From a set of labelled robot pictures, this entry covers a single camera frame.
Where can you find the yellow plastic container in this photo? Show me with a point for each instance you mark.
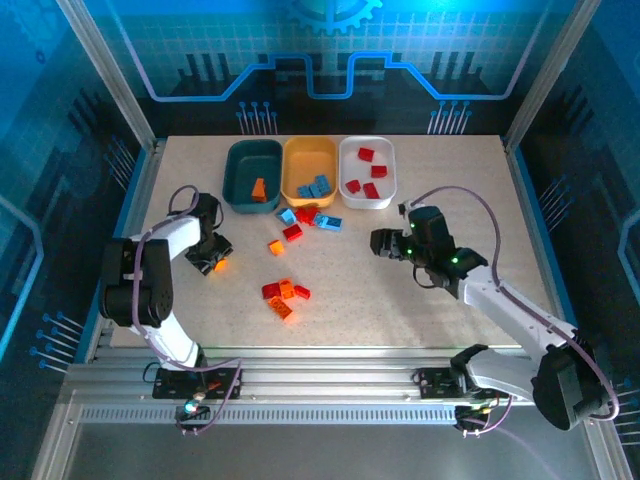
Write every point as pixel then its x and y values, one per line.
pixel 307 160

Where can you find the slotted aluminium rail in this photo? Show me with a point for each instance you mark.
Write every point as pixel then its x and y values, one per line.
pixel 300 415

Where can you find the orange curved lego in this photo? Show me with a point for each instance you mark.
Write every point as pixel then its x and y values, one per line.
pixel 276 247

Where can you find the aluminium frame post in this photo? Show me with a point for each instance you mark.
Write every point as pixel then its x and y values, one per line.
pixel 107 75
pixel 550 75

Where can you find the aluminium side rail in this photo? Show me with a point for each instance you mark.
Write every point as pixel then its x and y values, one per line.
pixel 516 175
pixel 148 175

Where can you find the white plastic container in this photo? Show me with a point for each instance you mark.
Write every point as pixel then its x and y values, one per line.
pixel 387 150

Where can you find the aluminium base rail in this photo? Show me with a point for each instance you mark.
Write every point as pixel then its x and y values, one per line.
pixel 325 380

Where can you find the long blue lego brick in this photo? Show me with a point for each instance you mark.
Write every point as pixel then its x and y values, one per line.
pixel 330 223

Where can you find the red lego with slope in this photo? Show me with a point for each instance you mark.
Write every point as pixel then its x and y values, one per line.
pixel 378 171

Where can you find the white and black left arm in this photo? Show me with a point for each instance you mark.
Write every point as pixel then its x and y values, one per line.
pixel 180 235

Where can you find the red square lego brick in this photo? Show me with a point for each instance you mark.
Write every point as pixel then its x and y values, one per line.
pixel 271 290

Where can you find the large orange slope lego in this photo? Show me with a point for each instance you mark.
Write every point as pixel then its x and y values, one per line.
pixel 259 191

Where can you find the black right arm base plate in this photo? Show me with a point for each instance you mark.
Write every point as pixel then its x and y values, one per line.
pixel 435 385

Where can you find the long orange lego brick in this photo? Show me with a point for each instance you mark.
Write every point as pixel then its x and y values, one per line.
pixel 280 307

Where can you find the teal plastic container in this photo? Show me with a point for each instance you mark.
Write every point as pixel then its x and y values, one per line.
pixel 245 165

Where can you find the small red lego piece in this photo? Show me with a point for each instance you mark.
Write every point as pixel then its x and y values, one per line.
pixel 302 292

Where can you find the small controller board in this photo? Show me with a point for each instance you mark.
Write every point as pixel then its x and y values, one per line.
pixel 192 407
pixel 470 414

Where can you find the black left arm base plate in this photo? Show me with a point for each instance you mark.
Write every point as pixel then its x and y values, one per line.
pixel 170 387

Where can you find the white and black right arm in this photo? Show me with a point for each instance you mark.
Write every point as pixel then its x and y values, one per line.
pixel 515 310

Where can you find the long red lego brick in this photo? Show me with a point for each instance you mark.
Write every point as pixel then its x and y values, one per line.
pixel 293 233

